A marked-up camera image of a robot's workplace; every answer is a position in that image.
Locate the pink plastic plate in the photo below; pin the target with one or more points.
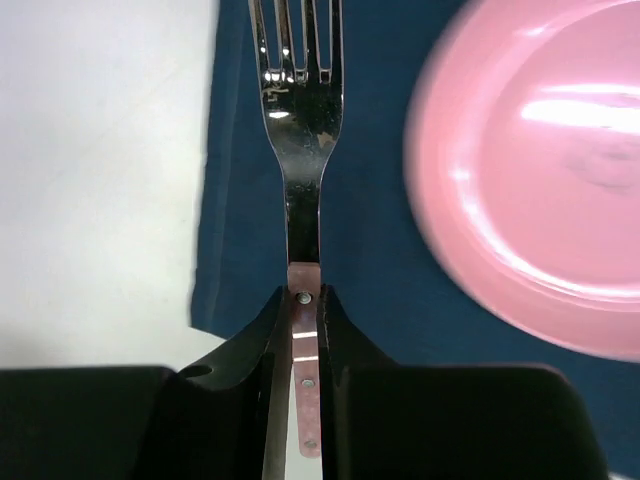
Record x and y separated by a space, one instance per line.
522 166

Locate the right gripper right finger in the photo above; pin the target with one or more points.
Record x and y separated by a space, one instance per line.
384 420

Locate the pink plastic fork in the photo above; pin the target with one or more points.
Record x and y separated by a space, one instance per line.
302 111

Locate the blue whale placemat cloth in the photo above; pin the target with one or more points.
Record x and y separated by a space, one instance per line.
372 253

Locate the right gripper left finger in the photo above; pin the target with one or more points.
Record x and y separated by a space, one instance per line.
222 417

